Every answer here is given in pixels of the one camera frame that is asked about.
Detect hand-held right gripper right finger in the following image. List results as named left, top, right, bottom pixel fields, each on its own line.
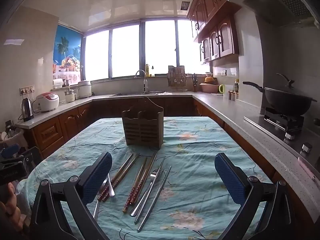
left=214, top=152, right=299, bottom=240

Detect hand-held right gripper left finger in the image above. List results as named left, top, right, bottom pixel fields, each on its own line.
left=29, top=152, right=113, bottom=240

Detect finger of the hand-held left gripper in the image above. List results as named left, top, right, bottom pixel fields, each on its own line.
left=15, top=146, right=42, bottom=167
left=0, top=143, right=20, bottom=158

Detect dark brown wooden chopstick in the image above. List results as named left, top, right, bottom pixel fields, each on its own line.
left=102, top=154, right=140, bottom=203
left=97, top=153, right=134, bottom=202

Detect brown patterned chopsticks pair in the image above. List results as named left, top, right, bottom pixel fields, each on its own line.
left=122, top=157, right=148, bottom=213

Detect red patterned wooden chopstick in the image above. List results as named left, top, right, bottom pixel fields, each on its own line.
left=129, top=169, right=148, bottom=207

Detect plain brown wooden chopstick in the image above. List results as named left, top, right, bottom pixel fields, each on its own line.
left=136, top=152, right=157, bottom=198

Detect metal fork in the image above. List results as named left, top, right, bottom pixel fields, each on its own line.
left=130, top=168, right=163, bottom=217

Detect wooden utensil holder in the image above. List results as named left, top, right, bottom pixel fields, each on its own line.
left=122, top=97, right=164, bottom=149

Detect person's left hand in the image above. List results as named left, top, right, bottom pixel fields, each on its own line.
left=0, top=182, right=24, bottom=232

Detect steel electric kettle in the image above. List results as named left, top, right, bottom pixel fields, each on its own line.
left=21, top=98, right=34, bottom=122

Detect floral teal tablecloth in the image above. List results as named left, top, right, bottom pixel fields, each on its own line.
left=16, top=116, right=273, bottom=240

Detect wooden lower cabinets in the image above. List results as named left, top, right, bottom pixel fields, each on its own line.
left=24, top=97, right=308, bottom=230

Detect wooden cabinets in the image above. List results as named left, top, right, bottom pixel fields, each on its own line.
left=187, top=0, right=240, bottom=64
left=24, top=97, right=308, bottom=230

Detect red and white rice cooker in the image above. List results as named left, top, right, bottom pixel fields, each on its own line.
left=35, top=92, right=60, bottom=112

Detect grey kitchen countertop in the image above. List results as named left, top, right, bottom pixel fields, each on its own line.
left=15, top=91, right=320, bottom=220

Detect small glass lid cooker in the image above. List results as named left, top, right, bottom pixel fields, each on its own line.
left=64, top=89, right=77, bottom=103

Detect gas stove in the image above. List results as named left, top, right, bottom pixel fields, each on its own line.
left=244, top=107, right=320, bottom=170

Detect white electric cooking pot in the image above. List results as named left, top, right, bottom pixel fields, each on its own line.
left=77, top=81, right=92, bottom=98

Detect steel kitchen sink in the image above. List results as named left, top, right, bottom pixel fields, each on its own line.
left=110, top=91, right=165, bottom=97

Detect pink plastic basin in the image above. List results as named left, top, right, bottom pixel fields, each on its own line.
left=200, top=83, right=218, bottom=93

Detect black wok with lid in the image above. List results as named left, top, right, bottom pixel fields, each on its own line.
left=242, top=73, right=317, bottom=117

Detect curved steel faucet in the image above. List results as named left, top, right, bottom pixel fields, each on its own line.
left=135, top=70, right=148, bottom=93

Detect large kitchen window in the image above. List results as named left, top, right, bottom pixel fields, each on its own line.
left=82, top=19, right=210, bottom=82

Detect wooden upper cabinets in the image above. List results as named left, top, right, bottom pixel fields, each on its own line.
left=187, top=0, right=240, bottom=64

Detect grey range hood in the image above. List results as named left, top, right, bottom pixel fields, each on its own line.
left=224, top=0, right=320, bottom=28

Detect tropical fruit wall poster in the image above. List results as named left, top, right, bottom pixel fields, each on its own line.
left=53, top=25, right=83, bottom=80

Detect wire dish rack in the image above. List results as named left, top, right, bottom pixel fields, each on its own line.
left=167, top=65, right=188, bottom=92

